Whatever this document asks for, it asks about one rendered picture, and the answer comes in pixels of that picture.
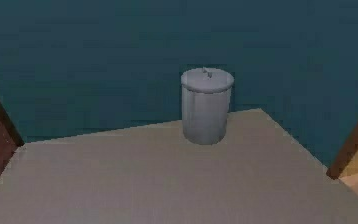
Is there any grey lidded bin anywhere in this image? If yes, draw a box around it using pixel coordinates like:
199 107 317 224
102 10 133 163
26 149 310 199
180 66 235 146

